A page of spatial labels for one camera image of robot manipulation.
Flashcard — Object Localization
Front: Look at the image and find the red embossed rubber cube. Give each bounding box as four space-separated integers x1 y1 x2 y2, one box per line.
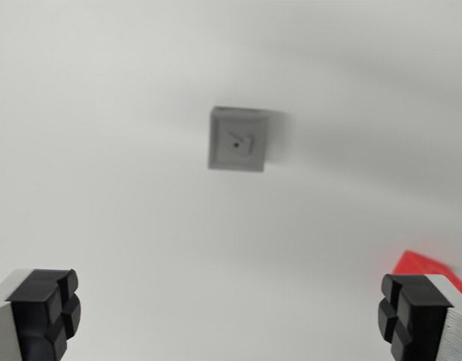
391 250 462 298

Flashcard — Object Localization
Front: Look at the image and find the black-tipped silver gripper left finger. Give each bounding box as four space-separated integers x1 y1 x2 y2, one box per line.
0 268 83 361

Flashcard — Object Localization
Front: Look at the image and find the black-tipped silver gripper right finger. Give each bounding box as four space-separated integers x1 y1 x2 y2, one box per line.
377 273 462 361

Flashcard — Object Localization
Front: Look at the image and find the gray embossed rubber cube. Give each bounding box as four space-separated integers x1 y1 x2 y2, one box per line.
207 105 278 174

